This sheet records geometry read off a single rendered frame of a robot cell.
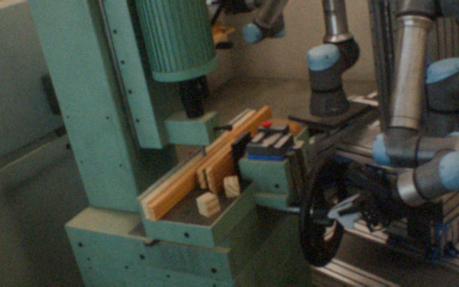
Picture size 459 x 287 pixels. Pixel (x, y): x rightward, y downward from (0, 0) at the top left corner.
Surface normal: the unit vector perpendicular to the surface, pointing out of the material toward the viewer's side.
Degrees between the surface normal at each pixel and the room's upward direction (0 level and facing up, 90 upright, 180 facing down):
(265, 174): 90
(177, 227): 90
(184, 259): 90
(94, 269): 90
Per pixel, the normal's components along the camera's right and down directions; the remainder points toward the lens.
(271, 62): -0.56, 0.41
